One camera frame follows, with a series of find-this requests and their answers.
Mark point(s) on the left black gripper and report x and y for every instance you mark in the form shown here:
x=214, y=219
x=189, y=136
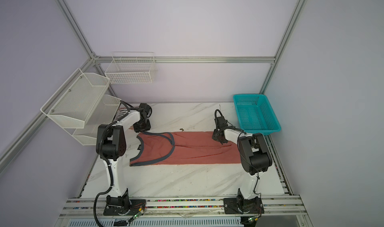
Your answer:
x=148, y=126

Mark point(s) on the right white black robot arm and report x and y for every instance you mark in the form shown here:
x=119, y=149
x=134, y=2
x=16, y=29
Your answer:
x=255, y=159

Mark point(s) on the teal plastic basket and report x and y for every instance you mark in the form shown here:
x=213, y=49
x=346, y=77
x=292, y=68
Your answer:
x=255, y=114

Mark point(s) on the lower white mesh shelf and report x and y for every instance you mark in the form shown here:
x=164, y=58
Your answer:
x=104, y=114

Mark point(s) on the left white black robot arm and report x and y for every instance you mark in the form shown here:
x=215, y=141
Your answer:
x=111, y=146

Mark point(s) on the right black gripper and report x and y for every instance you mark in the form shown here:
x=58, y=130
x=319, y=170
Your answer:
x=215, y=135

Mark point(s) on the aluminium mounting rail frame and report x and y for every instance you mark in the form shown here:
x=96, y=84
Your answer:
x=187, y=195

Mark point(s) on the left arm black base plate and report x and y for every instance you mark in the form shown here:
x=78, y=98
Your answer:
x=118, y=206

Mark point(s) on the aluminium enclosure frame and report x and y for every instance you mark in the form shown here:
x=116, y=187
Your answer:
x=22, y=140

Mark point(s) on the dusty red tank top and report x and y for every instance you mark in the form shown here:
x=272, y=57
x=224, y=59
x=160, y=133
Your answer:
x=183, y=148

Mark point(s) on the white wire wall basket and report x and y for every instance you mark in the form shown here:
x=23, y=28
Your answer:
x=132, y=68

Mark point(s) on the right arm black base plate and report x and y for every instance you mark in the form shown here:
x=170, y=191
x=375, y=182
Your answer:
x=240, y=206

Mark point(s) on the black white striped tank top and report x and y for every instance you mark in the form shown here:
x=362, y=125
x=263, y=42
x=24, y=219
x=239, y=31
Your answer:
x=122, y=112

